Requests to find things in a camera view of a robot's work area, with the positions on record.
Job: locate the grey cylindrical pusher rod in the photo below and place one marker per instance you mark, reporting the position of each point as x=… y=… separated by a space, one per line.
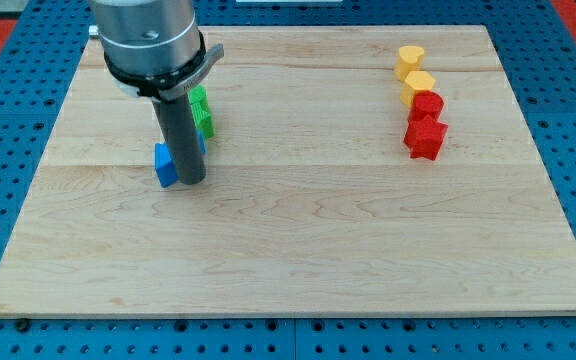
x=178 y=129

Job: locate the green star block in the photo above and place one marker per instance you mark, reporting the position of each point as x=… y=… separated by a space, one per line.
x=203 y=120

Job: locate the blue cube block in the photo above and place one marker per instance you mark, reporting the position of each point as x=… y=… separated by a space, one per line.
x=201 y=140

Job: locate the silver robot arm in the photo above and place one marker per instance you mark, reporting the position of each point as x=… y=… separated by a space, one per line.
x=156 y=50

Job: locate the wooden board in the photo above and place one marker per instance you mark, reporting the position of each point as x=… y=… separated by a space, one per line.
x=311 y=206

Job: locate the red star block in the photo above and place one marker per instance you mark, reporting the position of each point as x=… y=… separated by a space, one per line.
x=425 y=137

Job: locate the yellow heart block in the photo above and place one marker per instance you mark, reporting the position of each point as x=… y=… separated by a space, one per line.
x=409 y=58

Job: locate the yellow hexagon block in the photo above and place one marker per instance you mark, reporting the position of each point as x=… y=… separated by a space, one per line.
x=414 y=83

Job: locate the red cylinder block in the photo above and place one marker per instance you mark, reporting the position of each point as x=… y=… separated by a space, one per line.
x=426 y=103

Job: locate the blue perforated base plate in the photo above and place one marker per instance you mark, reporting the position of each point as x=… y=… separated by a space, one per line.
x=535 y=47

